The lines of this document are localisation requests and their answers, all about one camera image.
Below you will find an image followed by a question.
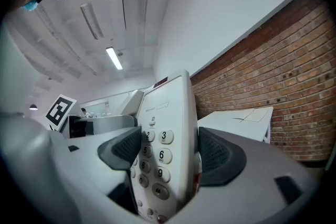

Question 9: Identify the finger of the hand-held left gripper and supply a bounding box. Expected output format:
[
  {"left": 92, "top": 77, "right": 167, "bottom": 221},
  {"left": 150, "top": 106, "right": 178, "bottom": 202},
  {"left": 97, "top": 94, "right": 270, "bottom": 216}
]
[{"left": 76, "top": 114, "right": 139, "bottom": 137}]

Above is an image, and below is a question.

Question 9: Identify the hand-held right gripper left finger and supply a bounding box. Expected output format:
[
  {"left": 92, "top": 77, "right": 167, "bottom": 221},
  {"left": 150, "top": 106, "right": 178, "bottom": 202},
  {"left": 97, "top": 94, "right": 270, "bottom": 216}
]
[{"left": 48, "top": 125, "right": 143, "bottom": 218}]

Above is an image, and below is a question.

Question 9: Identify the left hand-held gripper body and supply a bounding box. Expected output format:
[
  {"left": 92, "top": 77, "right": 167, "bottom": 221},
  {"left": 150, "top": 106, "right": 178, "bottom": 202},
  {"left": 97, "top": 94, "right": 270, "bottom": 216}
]
[{"left": 45, "top": 94, "right": 95, "bottom": 139}]

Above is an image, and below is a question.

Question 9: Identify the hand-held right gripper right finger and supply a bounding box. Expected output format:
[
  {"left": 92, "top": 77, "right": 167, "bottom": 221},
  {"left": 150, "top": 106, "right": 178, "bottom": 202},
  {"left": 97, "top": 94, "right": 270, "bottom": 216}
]
[{"left": 197, "top": 126, "right": 320, "bottom": 224}]

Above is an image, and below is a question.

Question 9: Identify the white desk telephone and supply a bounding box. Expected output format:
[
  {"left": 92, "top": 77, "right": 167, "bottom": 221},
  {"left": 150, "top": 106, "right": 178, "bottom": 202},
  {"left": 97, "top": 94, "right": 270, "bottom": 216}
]
[{"left": 120, "top": 69, "right": 202, "bottom": 224}]

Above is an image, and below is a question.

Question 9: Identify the long ceiling tube light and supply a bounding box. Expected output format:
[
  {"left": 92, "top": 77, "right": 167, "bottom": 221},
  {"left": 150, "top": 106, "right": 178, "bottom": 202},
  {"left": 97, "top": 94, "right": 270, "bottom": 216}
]
[{"left": 105, "top": 46, "right": 124, "bottom": 71}]

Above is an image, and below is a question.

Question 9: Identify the white ceiling air conditioner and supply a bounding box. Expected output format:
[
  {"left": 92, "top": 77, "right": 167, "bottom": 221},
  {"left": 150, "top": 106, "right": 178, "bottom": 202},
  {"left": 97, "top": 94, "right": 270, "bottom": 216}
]
[{"left": 79, "top": 0, "right": 127, "bottom": 40}]

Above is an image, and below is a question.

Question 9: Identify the blue face mask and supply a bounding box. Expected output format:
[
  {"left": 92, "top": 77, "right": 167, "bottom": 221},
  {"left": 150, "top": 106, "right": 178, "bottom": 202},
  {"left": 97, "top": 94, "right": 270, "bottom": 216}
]
[{"left": 20, "top": 0, "right": 40, "bottom": 12}]

